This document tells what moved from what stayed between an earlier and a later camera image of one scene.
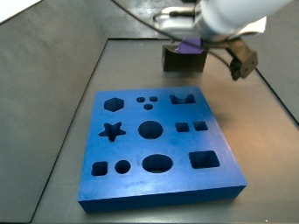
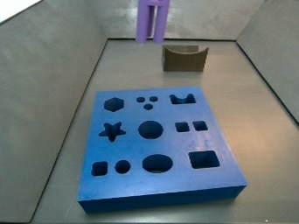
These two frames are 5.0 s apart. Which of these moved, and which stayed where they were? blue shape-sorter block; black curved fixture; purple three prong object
Moved: purple three prong object
Stayed: blue shape-sorter block; black curved fixture
